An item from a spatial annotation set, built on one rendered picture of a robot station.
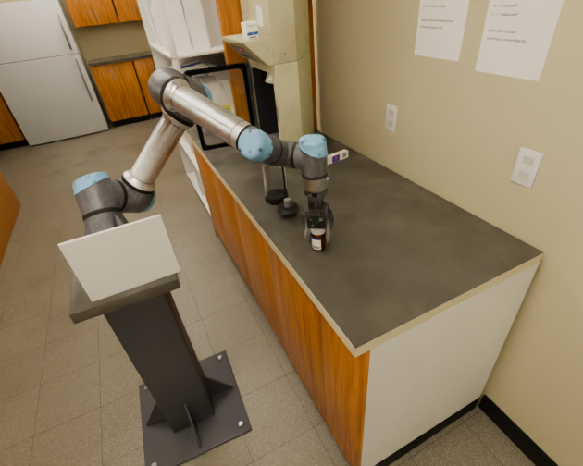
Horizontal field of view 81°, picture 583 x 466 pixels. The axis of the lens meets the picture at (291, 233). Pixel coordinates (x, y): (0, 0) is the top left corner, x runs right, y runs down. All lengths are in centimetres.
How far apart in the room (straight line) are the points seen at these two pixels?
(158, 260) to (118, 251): 12
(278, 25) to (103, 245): 107
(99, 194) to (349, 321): 86
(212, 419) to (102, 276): 101
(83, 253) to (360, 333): 79
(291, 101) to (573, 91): 102
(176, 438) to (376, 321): 126
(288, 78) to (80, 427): 194
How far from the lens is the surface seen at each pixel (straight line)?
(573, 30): 120
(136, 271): 117
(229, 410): 192
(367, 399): 117
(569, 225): 129
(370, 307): 99
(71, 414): 227
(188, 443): 191
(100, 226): 121
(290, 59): 164
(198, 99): 101
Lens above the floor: 167
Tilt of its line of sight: 36 degrees down
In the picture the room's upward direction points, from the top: 6 degrees counter-clockwise
